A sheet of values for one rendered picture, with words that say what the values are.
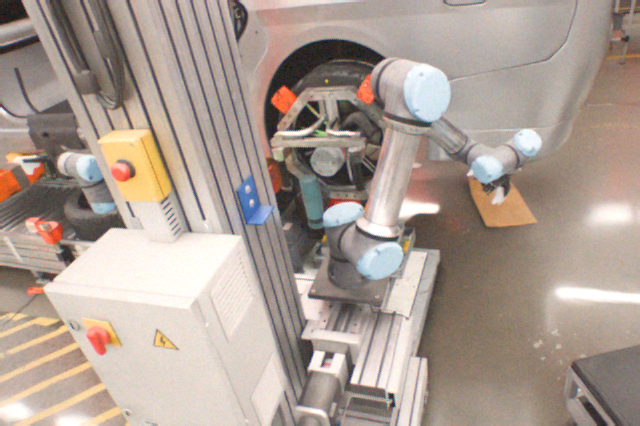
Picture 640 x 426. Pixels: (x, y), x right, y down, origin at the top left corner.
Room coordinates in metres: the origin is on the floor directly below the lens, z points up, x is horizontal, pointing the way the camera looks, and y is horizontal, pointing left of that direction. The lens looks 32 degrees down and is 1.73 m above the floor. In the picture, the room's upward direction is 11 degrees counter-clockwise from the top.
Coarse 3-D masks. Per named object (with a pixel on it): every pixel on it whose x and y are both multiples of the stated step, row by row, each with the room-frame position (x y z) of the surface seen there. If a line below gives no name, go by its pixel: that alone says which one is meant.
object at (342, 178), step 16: (304, 112) 2.21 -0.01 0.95; (304, 128) 2.11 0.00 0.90; (352, 128) 2.01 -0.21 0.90; (368, 144) 1.98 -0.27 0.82; (304, 160) 2.11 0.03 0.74; (368, 160) 1.98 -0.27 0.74; (320, 176) 2.08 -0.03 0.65; (336, 176) 2.09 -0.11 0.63; (352, 176) 2.02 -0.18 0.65; (368, 176) 2.01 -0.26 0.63
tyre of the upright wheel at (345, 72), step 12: (348, 60) 2.14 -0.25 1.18; (360, 60) 2.13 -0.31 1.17; (372, 60) 2.15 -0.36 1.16; (312, 72) 2.12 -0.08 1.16; (324, 72) 2.03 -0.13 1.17; (336, 72) 2.01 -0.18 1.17; (348, 72) 1.99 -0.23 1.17; (360, 72) 1.99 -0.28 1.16; (300, 84) 2.08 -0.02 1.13; (312, 84) 2.05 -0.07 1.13; (324, 84) 2.03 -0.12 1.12; (336, 84) 2.00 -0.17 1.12; (348, 84) 1.98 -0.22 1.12; (360, 84) 1.95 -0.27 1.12
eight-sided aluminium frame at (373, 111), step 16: (304, 96) 1.98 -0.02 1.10; (320, 96) 1.95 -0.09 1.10; (336, 96) 1.92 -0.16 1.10; (352, 96) 1.88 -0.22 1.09; (288, 112) 2.02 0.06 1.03; (368, 112) 1.86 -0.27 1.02; (288, 128) 2.07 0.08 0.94; (384, 128) 1.83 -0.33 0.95; (288, 160) 2.06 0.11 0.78; (336, 192) 1.95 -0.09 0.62; (352, 192) 1.92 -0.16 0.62; (368, 192) 1.89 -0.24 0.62
